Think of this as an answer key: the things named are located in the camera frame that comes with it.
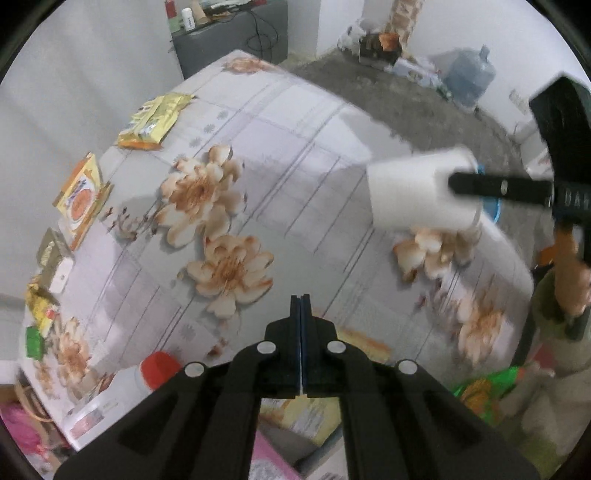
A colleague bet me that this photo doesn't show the white bottle with red cap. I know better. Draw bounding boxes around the white bottle with red cap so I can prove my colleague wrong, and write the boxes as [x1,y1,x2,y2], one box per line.
[62,352,183,450]

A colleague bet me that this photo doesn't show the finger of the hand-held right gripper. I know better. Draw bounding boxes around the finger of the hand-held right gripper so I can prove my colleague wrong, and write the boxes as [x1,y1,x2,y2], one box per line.
[449,172,555,207]

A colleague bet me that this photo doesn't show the blue water jug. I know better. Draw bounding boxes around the blue water jug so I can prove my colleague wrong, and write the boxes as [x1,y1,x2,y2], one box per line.
[443,45,497,112]

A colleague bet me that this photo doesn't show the black printed box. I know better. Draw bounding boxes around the black printed box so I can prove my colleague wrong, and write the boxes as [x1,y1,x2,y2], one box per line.
[359,32,400,65]

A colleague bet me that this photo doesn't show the large pink orange chip bag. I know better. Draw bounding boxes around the large pink orange chip bag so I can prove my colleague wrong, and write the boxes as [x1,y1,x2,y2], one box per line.
[252,397,345,480]

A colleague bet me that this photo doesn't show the green snack packet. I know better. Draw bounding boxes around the green snack packet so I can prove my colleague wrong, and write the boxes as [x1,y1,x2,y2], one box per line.
[452,367,527,425]

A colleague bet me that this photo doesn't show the orange snack packet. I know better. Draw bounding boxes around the orange snack packet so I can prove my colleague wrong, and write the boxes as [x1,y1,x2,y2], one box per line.
[53,152,114,251]

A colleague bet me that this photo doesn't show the pink plastic bag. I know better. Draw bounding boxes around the pink plastic bag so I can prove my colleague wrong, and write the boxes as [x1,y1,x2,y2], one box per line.
[0,401,42,462]

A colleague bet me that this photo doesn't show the small yellow snack packet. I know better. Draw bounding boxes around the small yellow snack packet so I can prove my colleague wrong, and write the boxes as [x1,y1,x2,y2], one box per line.
[25,284,61,335]

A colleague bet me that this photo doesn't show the tall patterned box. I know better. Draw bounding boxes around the tall patterned box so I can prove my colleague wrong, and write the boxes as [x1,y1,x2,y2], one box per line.
[385,0,426,47]

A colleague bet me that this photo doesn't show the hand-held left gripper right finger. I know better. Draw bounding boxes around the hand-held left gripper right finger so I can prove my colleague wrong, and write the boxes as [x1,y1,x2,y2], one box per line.
[301,294,541,480]

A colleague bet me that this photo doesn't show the grey cabinet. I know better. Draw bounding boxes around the grey cabinet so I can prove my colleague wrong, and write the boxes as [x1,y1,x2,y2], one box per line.
[173,0,289,79]

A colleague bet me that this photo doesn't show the small beige box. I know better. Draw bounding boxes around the small beige box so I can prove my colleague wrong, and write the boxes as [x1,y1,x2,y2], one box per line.
[37,228,75,294]

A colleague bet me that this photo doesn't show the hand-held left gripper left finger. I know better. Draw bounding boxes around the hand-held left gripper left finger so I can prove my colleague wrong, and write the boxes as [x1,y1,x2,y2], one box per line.
[54,294,303,480]

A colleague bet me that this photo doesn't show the small green packet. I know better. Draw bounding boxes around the small green packet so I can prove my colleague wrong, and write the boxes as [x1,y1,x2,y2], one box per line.
[25,325,47,360]

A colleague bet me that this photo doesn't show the white plastic bag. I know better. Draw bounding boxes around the white plastic bag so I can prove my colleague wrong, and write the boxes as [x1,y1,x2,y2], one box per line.
[337,21,366,50]

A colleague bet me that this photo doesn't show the blue mesh bin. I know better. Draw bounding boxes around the blue mesh bin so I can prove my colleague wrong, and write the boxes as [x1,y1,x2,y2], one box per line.
[471,161,504,227]

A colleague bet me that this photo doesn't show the white printed box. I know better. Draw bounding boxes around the white printed box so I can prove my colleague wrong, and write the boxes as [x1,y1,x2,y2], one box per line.
[392,58,444,88]

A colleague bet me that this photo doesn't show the fluffy white green rug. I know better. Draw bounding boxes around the fluffy white green rug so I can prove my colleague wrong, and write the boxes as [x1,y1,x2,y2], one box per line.
[496,355,591,467]

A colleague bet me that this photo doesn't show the black cable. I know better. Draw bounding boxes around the black cable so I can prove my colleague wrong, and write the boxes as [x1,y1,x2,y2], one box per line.
[245,9,280,61]

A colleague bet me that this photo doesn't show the white toilet paper roll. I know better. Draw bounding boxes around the white toilet paper roll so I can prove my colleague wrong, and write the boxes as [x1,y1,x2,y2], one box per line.
[367,147,483,232]

